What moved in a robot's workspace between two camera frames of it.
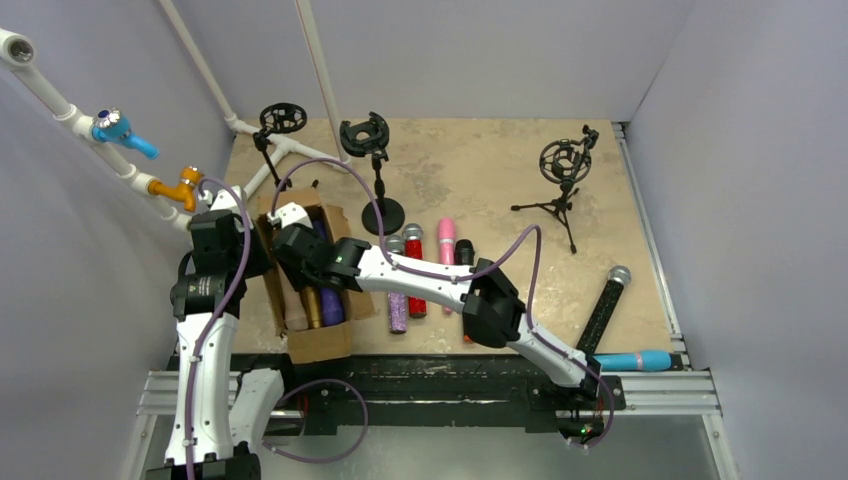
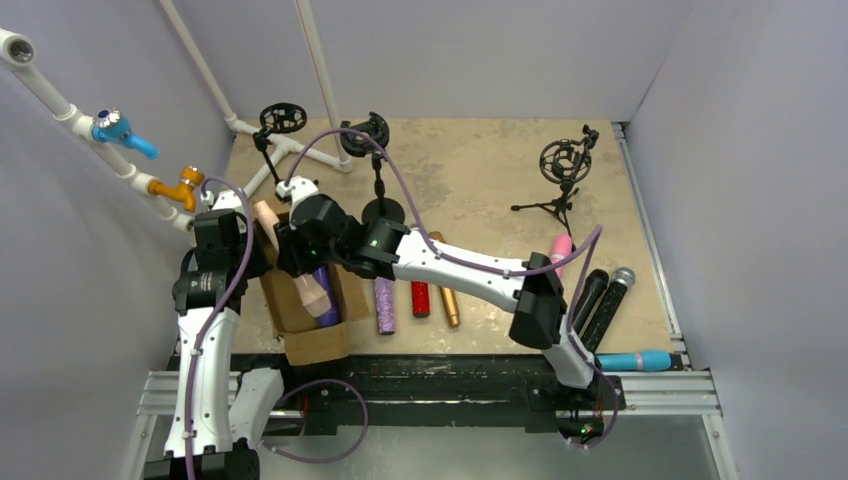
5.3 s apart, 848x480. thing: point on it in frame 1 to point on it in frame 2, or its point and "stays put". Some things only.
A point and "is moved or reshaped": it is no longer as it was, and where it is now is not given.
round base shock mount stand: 364,137 stays put
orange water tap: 190,177 stays put
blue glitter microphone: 643,361 stays put
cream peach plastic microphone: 295,318 to 317,301
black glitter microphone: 618,276 stays put
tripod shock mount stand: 566,162 stays put
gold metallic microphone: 311,297 to 448,294
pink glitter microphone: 446,232 to 562,246
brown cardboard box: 312,343 stays put
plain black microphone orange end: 464,255 to 595,284
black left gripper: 216,225 stays put
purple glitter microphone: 397,301 is moved or reshaped
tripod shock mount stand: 279,118 stays put
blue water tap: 109,125 stays put
